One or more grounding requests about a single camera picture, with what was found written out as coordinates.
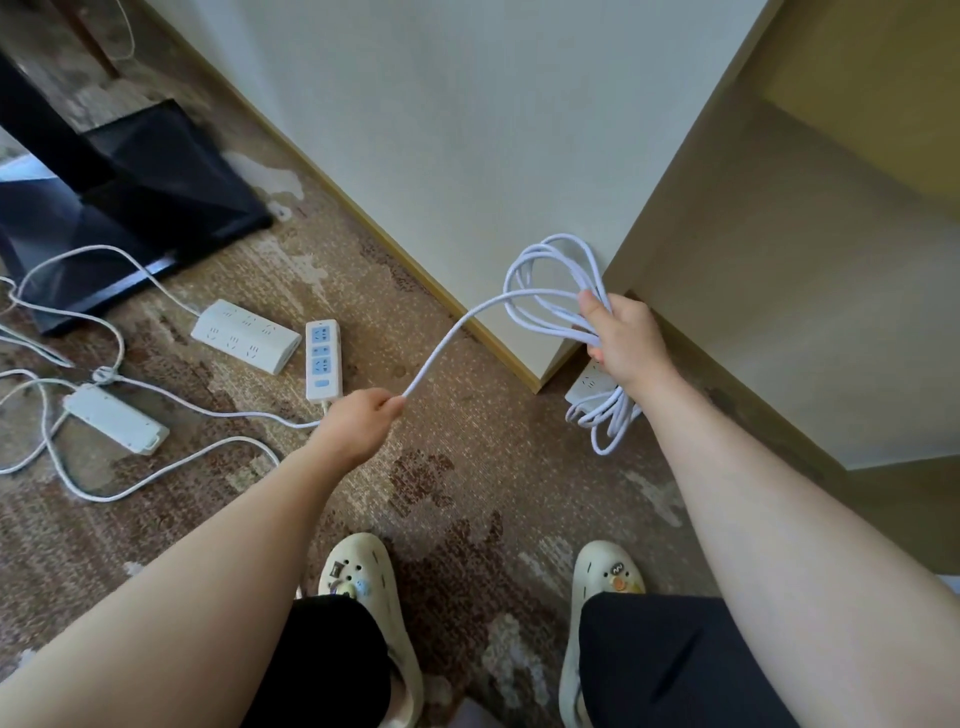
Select cord of narrow strip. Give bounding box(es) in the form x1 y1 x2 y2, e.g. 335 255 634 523
0 371 283 504

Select beige wooden cabinet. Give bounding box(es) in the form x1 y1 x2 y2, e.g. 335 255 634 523
601 0 960 595

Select person's left forearm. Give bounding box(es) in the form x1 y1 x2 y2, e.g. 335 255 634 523
0 438 393 728

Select person's left hand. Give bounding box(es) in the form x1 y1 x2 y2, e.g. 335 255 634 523
318 388 408 468

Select thin white cable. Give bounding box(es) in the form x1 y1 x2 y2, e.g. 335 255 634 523
112 0 138 63

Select white power cord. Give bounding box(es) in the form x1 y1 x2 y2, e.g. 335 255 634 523
401 233 643 457

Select narrow white power strip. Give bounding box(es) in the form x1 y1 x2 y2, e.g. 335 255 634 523
62 383 171 456

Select brown wooden furniture leg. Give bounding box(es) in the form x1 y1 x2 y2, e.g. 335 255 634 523
63 0 123 81

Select black stand base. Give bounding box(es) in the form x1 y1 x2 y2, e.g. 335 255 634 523
0 52 276 337

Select black trousers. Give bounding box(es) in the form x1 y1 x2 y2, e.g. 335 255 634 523
240 591 805 728

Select wooden baseboard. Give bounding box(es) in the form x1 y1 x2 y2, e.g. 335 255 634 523
138 0 603 396

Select cord of blue-faced strip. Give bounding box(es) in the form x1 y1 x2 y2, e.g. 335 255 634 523
0 367 332 434

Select wide white power strip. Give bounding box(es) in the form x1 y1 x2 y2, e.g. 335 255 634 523
189 299 303 376

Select person's left cream clog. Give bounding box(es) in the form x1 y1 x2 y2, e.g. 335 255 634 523
317 532 426 728

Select person's cream clog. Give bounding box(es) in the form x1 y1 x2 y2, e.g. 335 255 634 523
317 532 426 728
558 540 648 728

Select cord of wide strip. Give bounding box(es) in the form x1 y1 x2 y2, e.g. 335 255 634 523
0 243 204 376

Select small white power strip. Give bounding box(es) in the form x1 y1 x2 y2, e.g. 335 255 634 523
564 360 624 411

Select blue-faced white power strip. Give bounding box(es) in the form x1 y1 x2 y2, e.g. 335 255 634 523
304 318 344 404

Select person's right cream clog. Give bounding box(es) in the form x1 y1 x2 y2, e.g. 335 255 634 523
558 540 648 728

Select person's right forearm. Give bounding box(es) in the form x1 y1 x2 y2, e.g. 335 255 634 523
619 369 960 728

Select person's right hand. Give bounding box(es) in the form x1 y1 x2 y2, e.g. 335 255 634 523
577 291 674 393

